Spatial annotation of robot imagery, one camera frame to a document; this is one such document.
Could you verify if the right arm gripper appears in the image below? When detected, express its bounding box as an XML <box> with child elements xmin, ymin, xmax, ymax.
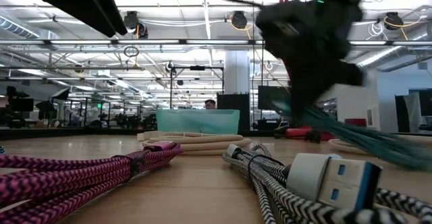
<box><xmin>256</xmin><ymin>0</ymin><xmax>365</xmax><ymax>119</ymax></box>

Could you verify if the beige cable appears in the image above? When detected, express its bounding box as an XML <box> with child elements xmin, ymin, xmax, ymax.
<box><xmin>136</xmin><ymin>130</ymin><xmax>253</xmax><ymax>156</ymax></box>
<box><xmin>328</xmin><ymin>138</ymin><xmax>375</xmax><ymax>156</ymax></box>

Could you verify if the black white braided USB cable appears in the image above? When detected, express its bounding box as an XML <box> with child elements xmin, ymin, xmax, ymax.
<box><xmin>222</xmin><ymin>144</ymin><xmax>432</xmax><ymax>224</ymax></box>

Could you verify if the pink braided USB cable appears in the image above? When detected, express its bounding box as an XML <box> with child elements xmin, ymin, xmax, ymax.
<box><xmin>0</xmin><ymin>140</ymin><xmax>183</xmax><ymax>224</ymax></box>

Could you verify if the large black monitor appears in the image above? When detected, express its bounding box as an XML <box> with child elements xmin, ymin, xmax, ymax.
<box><xmin>258</xmin><ymin>85</ymin><xmax>292</xmax><ymax>111</ymax></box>

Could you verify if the red box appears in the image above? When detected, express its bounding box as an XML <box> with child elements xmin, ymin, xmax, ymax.
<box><xmin>344</xmin><ymin>118</ymin><xmax>367</xmax><ymax>128</ymax></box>

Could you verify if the black cabinet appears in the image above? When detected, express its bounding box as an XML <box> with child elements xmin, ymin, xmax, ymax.
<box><xmin>215</xmin><ymin>93</ymin><xmax>251</xmax><ymax>130</ymax></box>

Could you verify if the black studio light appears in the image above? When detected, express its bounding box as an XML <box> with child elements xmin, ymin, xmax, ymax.
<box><xmin>52</xmin><ymin>88</ymin><xmax>71</xmax><ymax>101</ymax></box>

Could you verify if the teal plastic bin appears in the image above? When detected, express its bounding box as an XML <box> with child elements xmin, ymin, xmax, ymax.
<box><xmin>157</xmin><ymin>108</ymin><xmax>241</xmax><ymax>136</ymax></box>

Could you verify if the background computer monitor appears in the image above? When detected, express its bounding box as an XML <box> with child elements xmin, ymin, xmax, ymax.
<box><xmin>13</xmin><ymin>98</ymin><xmax>34</xmax><ymax>113</ymax></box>

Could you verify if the black ceiling cable reel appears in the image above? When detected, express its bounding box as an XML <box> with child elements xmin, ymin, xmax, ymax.
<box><xmin>231</xmin><ymin>10</ymin><xmax>248</xmax><ymax>30</ymax></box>
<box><xmin>384</xmin><ymin>11</ymin><xmax>405</xmax><ymax>31</ymax></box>
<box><xmin>123</xmin><ymin>10</ymin><xmax>149</xmax><ymax>39</ymax></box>

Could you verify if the black background frame rig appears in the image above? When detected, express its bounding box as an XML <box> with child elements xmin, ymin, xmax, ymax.
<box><xmin>169</xmin><ymin>65</ymin><xmax>225</xmax><ymax>110</ymax></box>

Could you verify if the black table frame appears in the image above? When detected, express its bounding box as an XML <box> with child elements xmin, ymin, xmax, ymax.
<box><xmin>0</xmin><ymin>127</ymin><xmax>432</xmax><ymax>141</ymax></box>

